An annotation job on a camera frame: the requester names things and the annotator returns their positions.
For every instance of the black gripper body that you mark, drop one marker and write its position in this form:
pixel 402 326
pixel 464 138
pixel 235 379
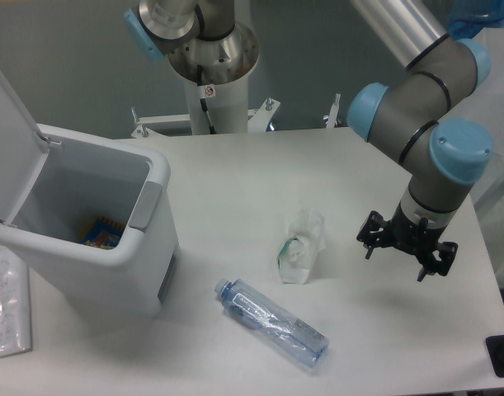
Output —
pixel 413 237

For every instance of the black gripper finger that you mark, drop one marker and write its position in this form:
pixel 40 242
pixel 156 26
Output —
pixel 374 233
pixel 436 260

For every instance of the clear plastic water bottle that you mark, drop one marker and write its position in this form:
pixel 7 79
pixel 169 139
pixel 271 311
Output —
pixel 257 312

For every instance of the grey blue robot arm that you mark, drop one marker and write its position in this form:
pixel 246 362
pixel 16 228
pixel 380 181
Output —
pixel 207 47

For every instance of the white trash can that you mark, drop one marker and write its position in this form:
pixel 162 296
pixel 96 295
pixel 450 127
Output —
pixel 55 183

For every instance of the crumpled clear plastic wrapper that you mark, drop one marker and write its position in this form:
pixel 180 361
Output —
pixel 306 239

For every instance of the transparent acrylic box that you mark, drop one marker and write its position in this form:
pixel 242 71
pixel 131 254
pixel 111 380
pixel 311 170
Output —
pixel 488 201

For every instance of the black device at edge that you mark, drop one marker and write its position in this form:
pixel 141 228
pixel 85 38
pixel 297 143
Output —
pixel 495 346

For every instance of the blue plastic bag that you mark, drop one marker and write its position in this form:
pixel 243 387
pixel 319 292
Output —
pixel 468 18

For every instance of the colourful snack packet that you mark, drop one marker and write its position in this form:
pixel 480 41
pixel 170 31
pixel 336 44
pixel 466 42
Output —
pixel 104 234

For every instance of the white paper sheet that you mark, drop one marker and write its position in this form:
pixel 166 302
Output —
pixel 15 305

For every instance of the white pedestal base frame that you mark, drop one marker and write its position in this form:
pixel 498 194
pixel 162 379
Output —
pixel 259 120

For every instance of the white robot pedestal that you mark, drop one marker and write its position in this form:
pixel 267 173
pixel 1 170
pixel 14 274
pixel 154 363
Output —
pixel 216 103

